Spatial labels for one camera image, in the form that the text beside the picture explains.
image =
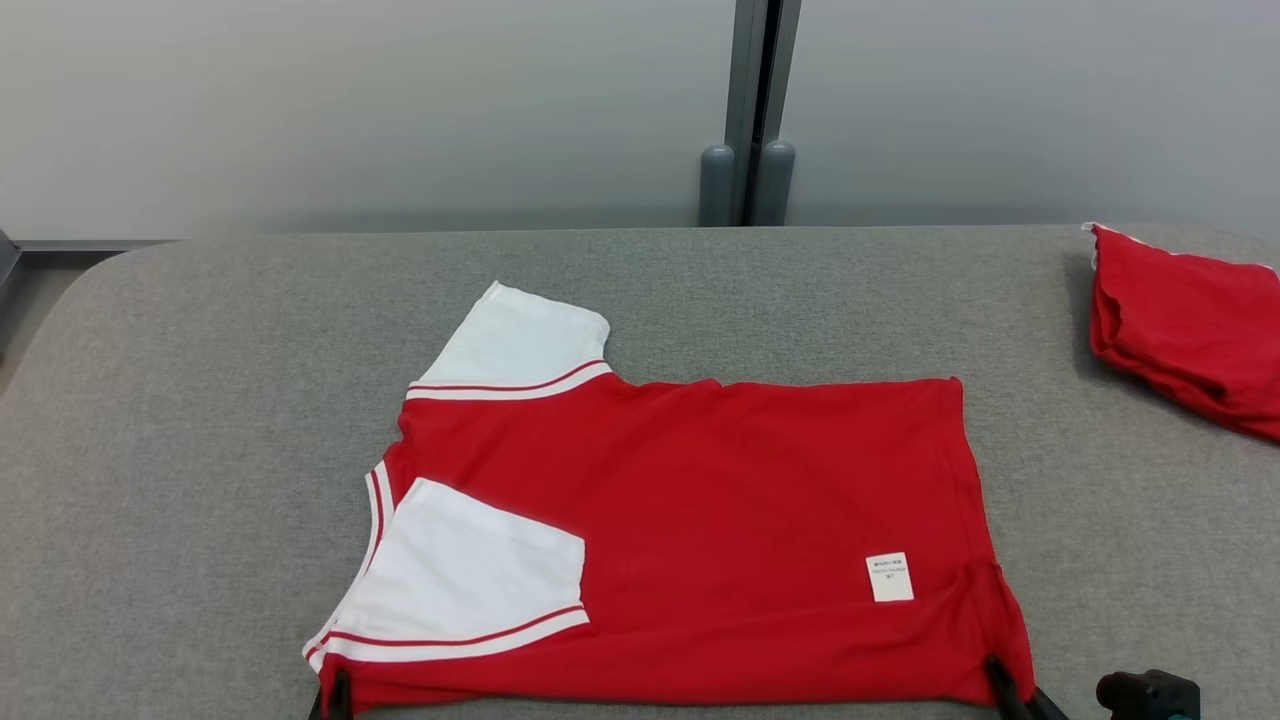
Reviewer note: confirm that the grey wall base rail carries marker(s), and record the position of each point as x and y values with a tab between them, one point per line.
90	245

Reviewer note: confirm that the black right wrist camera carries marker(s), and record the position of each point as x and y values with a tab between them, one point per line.
1150	695

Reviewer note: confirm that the grey cylindrical post foot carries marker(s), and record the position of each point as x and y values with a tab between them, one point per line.
716	190
778	185

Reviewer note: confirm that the grey partition post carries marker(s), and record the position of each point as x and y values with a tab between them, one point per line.
745	70

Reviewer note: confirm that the red and white t-shirt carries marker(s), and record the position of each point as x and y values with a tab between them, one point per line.
750	480

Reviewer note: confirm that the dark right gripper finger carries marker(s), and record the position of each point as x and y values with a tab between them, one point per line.
1010	700
1048	708

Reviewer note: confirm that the red shorts with white stripe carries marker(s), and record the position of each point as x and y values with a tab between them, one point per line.
1190	330

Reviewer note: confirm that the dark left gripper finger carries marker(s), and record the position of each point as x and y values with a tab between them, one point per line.
340	700
318	708

